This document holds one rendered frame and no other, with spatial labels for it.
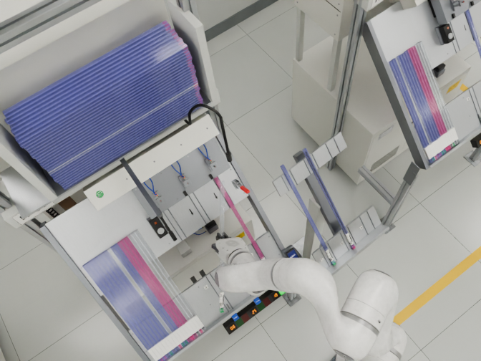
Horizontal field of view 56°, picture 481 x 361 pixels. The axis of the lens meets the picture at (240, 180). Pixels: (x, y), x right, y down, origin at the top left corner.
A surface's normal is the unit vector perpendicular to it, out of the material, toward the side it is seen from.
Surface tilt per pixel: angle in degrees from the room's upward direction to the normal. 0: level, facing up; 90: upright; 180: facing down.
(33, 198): 0
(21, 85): 90
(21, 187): 0
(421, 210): 0
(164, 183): 46
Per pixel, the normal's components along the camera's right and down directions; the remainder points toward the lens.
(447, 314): -0.08, -0.46
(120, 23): 0.58, 0.70
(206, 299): 0.35, 0.19
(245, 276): -0.36, -0.07
